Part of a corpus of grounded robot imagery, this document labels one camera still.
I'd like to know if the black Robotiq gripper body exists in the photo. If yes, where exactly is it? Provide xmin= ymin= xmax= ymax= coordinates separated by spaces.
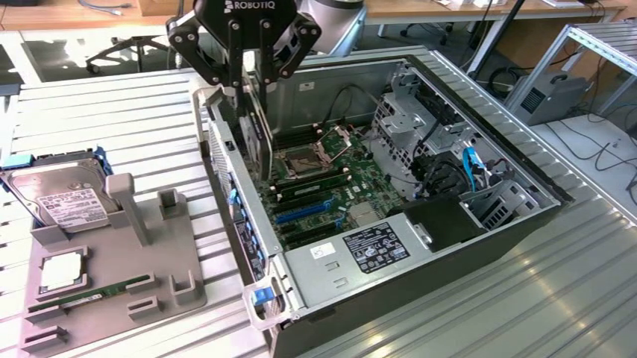
xmin=194 ymin=0 xmax=301 ymax=50

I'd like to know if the Nvidia graphics card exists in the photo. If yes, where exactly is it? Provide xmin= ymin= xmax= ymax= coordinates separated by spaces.
xmin=237 ymin=50 xmax=275 ymax=180

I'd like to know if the brown cardboard box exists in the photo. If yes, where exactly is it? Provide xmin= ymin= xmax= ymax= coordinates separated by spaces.
xmin=139 ymin=0 xmax=197 ymax=16

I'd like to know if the metal socket cover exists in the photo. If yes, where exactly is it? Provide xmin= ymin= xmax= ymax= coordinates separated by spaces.
xmin=314 ymin=124 xmax=354 ymax=166

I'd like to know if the wooden desk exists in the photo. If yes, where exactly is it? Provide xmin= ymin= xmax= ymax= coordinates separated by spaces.
xmin=0 ymin=0 xmax=198 ymax=33
xmin=366 ymin=0 xmax=628 ymax=72

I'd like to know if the CPU socket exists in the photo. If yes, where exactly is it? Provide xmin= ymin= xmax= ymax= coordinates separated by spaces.
xmin=273 ymin=146 xmax=330 ymax=177

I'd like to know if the silver drive cage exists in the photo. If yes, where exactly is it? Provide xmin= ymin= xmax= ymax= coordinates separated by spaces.
xmin=370 ymin=62 xmax=480 ymax=182

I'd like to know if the green motherboard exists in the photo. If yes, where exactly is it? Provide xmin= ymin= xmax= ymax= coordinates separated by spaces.
xmin=238 ymin=121 xmax=408 ymax=251

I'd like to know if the labelled RAM stick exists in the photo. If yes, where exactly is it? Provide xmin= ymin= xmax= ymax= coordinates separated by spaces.
xmin=275 ymin=180 xmax=334 ymax=203

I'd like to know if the black slanted pole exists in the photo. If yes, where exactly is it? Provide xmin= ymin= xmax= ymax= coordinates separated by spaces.
xmin=466 ymin=0 xmax=529 ymax=75

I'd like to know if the blue expansion slot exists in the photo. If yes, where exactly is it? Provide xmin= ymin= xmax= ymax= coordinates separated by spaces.
xmin=275 ymin=202 xmax=334 ymax=225

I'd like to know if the hard disk with blue carrier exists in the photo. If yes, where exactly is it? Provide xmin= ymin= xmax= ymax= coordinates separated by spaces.
xmin=0 ymin=146 xmax=123 ymax=234

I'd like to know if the black expansion slot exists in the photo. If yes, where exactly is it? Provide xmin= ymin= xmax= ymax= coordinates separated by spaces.
xmin=282 ymin=219 xmax=341 ymax=242

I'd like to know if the grey computer tower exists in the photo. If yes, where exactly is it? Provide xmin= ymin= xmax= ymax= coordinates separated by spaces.
xmin=505 ymin=72 xmax=592 ymax=127

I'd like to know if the black plastic shroud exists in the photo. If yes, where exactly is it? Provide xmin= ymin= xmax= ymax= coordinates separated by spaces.
xmin=386 ymin=194 xmax=490 ymax=255

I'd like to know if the silver disk bay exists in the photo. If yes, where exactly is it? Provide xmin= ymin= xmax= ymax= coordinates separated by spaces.
xmin=458 ymin=178 xmax=545 ymax=231

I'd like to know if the grey parts rack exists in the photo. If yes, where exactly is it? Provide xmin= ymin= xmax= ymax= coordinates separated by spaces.
xmin=19 ymin=173 xmax=209 ymax=355

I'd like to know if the grey power supply unit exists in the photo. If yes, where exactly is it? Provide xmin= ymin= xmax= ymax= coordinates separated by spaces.
xmin=271 ymin=213 xmax=436 ymax=313

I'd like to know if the silver CPU chip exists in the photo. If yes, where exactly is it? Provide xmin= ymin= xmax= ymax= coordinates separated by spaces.
xmin=39 ymin=253 xmax=84 ymax=288

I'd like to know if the green RAM stick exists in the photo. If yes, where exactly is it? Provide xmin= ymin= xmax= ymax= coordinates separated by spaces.
xmin=27 ymin=274 xmax=154 ymax=313

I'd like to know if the blue case latch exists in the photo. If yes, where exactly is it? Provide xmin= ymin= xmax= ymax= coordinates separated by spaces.
xmin=250 ymin=287 xmax=274 ymax=307

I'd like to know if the open black PC case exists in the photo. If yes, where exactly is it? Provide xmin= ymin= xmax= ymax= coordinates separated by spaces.
xmin=191 ymin=54 xmax=577 ymax=358

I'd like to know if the black looped wire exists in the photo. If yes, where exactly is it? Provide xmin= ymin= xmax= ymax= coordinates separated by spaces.
xmin=321 ymin=84 xmax=381 ymax=128

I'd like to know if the blue cable coil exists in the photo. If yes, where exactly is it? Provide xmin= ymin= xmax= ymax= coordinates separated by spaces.
xmin=76 ymin=0 xmax=134 ymax=16

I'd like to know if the black wire bundle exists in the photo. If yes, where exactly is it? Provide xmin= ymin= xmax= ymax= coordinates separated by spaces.
xmin=412 ymin=151 xmax=476 ymax=198

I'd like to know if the blue SATA wire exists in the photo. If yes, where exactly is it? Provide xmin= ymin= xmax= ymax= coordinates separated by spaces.
xmin=461 ymin=146 xmax=482 ymax=195

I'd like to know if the aluminium profile frame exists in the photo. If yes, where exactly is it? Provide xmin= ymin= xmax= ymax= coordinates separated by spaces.
xmin=505 ymin=21 xmax=637 ymax=117

